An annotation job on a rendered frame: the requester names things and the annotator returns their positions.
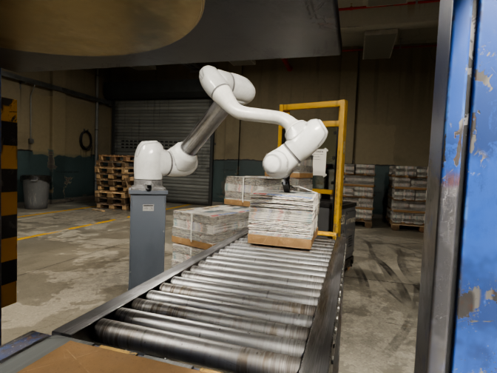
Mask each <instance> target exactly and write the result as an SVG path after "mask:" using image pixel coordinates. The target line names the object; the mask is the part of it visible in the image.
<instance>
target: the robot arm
mask: <svg viewBox="0 0 497 373"><path fill-rule="evenodd" d="M199 79H200V83H201V86H202V87H203V89H204V90H205V91H206V93H207V94H208V96H209V97H210V98H211V99H212V100H213V101H214V102H213V104H212V105H211V106H210V108H209V109H208V110H207V111H206V113H205V114H204V115H203V117H202V118H201V119H200V120H199V121H198V123H197V124H196V126H195V127H194V129H193V130H192V131H191V132H190V133H189V135H188V136H187V137H186V139H185V140H184V142H178V143H176V145H174V146H173V147H171V148H170V149H169V150H164V149H163V146H162V144H161V143H159V142H158V141H142V142H140V143H139V145H138V147H137V149H136V151H135V158H134V185H131V190H163V191H164V190H166V188H165V187H163V183H162V177H163V176H171V177H180V176H186V175H190V174H192V173H193V172H194V171H195V170H196V169H197V165H198V159H197V152H198V150H199V149H200V148H201V147H202V146H203V145H204V144H205V142H206V141H207V140H208V139H209V137H210V136H211V135H212V133H213V132H214V131H215V130H216V129H217V128H218V127H219V125H220V124H221V123H222V122H223V120H224V119H225V118H226V116H227V115H228V114H229V115H231V116H233V117H234V118H237V119H240V120H243V121H254V122H262V123H270V124H279V125H280V126H282V127H284V129H285V138H286V142H285V143H284V144H283V145H281V146H280V147H278V148H277V149H275V150H273V151H271V152H270V153H269V154H267V155H266V156H265V158H264V159H263V169H264V170H265V172H266V173H267V174H268V175H269V176H270V177H272V178H282V179H284V180H283V182H282V183H281V184H282V185H283V189H284V192H290V189H291V188H294V187H293V186H292V185H290V181H289V179H290V175H291V174H292V172H293V169H294V168H295V167H296V166H297V165H298V164H299V163H300V162H302V161H303V160H305V159H306V158H308V157H309V156H310V155H312V154H313V153H314V152H315V151H316V150H317V149H318V148H319V147H320V146H321V145H322V144H323V143H324V141H325V139H326V138H327V134H328V131H327V129H326V128H325V126H324V124H323V123H322V121H321V120H319V119H311V120H310V121H308V122H307V121H304V120H299V121H298V120H297V119H295V118H294V117H292V116H291V115H289V114H287V113H285V112H280V111H275V110H264V109H258V108H253V107H245V106H243V105H244V104H248V103H250V102H251V101H252V100H253V99H254V97H255V88H254V86H253V84H252V83H251V82H250V81H249V80H248V79H247V78H245V77H243V76H241V75H238V74H235V73H229V72H226V71H223V70H217V69H216V68H215V67H213V66H209V65H207V66H205V67H203V68H201V70H200V75H199Z"/></svg>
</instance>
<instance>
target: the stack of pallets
mask: <svg viewBox="0 0 497 373"><path fill-rule="evenodd" d="M98 156H99V159H98V160H96V167H94V168H95V173H96V184H97V185H98V190H95V202H96V204H97V207H96V208H98V209H100V208H105V207H109V208H108V209H120V208H122V210H129V209H130V208H129V206H130V201H129V199H130V198H129V196H128V190H127V189H126V188H127V185H126V184H125V180H124V179H125V178H128V177H129V175H133V177H134V161H133V160H132V159H133V158H135V156H134V155H98ZM106 157H110V160H106ZM120 158H123V160H122V161H121V160H120ZM103 162H107V163H108V166H105V165H103ZM116 163H121V165H120V166H116ZM129 164H133V166H132V167H129ZM102 169H107V171H102ZM115 169H119V171H115ZM128 169H130V172H128ZM103 175H108V177H103ZM117 175H121V177H117ZM104 181H108V183H104ZM117 181H121V182H117ZM104 187H109V189H104ZM118 187H119V188H118ZM102 192H103V193H107V194H105V195H102ZM102 199H107V200H104V201H102ZM104 205H109V206H104Z"/></svg>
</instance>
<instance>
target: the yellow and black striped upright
mask: <svg viewBox="0 0 497 373"><path fill-rule="evenodd" d="M17 153H18V123H17V100H15V99H11V98H5V97H1V307H2V308H3V307H6V306H9V305H10V304H13V303H16V285H17Z"/></svg>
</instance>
